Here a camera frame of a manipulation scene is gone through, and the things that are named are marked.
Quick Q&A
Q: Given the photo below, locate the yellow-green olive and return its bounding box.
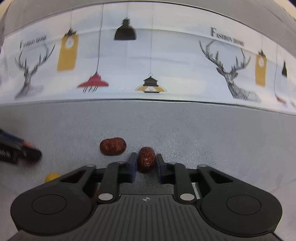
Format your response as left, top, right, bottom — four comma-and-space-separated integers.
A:
45, 173, 61, 183

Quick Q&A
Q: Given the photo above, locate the dark red date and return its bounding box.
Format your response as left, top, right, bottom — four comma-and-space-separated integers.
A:
100, 137, 127, 156
137, 146, 156, 173

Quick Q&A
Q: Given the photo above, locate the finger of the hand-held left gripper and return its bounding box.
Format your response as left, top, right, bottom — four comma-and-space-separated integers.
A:
0, 129, 43, 162

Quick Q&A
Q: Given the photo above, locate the grey deer print bed cover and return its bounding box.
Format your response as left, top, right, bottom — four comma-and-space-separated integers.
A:
0, 0, 296, 241

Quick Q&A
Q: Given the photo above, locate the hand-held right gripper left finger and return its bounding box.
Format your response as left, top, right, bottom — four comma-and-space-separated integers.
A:
45, 152, 137, 204

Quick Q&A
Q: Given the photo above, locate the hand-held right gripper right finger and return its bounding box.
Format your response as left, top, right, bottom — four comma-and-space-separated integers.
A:
156, 153, 250, 204

